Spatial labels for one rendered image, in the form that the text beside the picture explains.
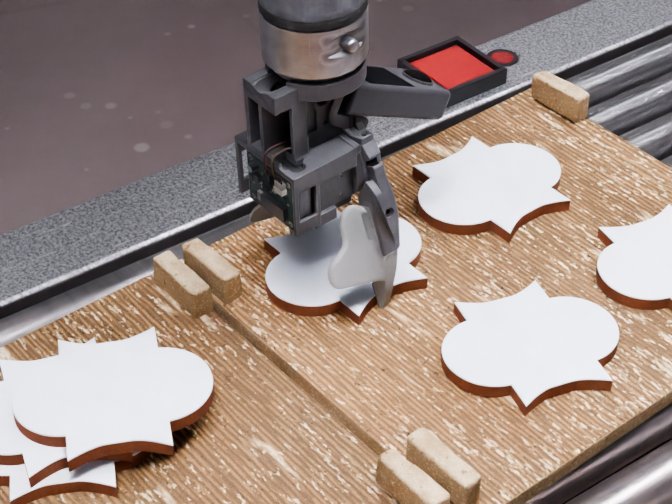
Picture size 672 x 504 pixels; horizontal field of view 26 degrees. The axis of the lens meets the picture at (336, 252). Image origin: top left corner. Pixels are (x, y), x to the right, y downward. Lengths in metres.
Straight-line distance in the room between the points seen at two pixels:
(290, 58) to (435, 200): 0.27
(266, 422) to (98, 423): 0.12
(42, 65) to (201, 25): 0.37
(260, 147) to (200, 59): 2.16
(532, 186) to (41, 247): 0.42
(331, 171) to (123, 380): 0.21
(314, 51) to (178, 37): 2.31
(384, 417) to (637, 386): 0.19
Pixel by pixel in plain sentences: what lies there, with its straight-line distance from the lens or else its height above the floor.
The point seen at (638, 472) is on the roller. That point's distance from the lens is 1.05.
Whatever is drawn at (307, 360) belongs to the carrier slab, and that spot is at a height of 0.94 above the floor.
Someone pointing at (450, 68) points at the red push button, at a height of 0.93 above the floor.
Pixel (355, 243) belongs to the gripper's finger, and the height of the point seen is 1.00.
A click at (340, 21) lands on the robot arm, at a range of 0.97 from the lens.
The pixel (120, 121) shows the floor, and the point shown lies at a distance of 3.02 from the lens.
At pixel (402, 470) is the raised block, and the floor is 0.96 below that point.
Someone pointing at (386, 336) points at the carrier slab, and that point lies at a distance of 1.10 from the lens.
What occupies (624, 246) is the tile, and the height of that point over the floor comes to 0.95.
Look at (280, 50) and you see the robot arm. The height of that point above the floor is 1.17.
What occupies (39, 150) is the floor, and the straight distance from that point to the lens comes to 2.96.
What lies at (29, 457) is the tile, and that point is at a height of 0.96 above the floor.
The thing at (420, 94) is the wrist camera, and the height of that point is 1.09.
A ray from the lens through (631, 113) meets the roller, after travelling 1.41.
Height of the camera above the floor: 1.69
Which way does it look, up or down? 40 degrees down
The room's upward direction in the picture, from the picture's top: straight up
